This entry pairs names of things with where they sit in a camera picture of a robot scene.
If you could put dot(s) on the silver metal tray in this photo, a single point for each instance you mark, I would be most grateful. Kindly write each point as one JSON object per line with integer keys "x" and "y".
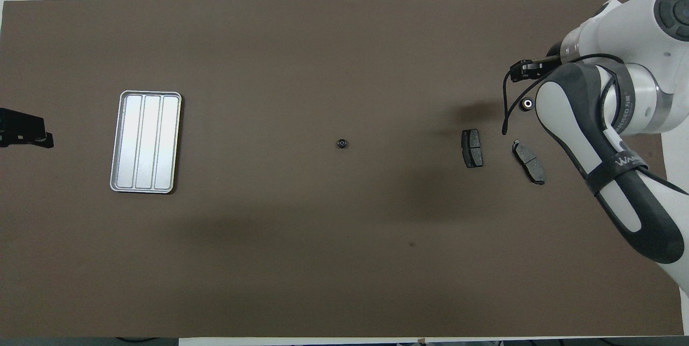
{"x": 145, "y": 141}

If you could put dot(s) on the small black bearing gear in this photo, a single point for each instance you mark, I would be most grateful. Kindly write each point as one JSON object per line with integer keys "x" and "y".
{"x": 342, "y": 143}

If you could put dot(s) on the curved dark brake pad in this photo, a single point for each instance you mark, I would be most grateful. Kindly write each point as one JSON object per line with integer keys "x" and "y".
{"x": 528, "y": 162}

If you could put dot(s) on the brown table mat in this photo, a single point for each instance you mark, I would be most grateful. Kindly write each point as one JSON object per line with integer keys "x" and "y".
{"x": 269, "y": 39}

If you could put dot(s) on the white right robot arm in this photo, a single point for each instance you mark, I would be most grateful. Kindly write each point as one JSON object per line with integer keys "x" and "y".
{"x": 640, "y": 28}

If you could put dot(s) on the rectangular dark brake pad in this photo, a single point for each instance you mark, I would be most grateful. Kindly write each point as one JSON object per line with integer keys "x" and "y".
{"x": 472, "y": 148}

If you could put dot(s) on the large black bearing gear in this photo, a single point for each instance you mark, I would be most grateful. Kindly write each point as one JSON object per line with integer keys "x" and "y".
{"x": 527, "y": 103}

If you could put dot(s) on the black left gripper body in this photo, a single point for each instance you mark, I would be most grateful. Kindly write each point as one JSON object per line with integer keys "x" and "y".
{"x": 8, "y": 126}

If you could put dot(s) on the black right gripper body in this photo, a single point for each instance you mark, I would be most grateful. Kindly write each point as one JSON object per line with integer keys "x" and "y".
{"x": 530, "y": 69}

